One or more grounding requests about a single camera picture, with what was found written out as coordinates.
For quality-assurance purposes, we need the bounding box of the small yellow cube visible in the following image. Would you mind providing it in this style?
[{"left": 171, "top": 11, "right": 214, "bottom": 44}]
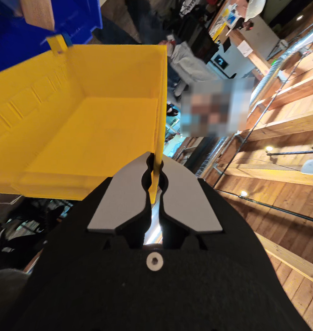
[{"left": 46, "top": 34, "right": 69, "bottom": 55}]

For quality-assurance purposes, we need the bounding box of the pile of plain wooden cubes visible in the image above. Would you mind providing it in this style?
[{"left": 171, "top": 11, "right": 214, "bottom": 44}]
[{"left": 19, "top": 0, "right": 55, "bottom": 32}]

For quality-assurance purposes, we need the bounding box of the blue plastic bin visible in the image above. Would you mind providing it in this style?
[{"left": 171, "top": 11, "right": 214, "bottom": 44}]
[{"left": 0, "top": 0, "right": 103, "bottom": 75}]

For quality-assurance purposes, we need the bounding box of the yellow plastic bin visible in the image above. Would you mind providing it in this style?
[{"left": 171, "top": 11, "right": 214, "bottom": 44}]
[{"left": 0, "top": 44, "right": 168, "bottom": 203}]

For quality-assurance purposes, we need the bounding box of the person's grey sweater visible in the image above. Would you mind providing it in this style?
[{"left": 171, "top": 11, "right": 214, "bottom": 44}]
[{"left": 0, "top": 269, "right": 29, "bottom": 331}]

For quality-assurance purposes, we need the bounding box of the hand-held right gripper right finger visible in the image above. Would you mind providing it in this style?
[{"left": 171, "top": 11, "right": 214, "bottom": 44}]
[{"left": 158, "top": 156, "right": 223, "bottom": 249}]

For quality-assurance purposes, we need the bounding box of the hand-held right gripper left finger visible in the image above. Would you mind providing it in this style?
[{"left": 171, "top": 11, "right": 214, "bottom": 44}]
[{"left": 87, "top": 152, "right": 153, "bottom": 249}]

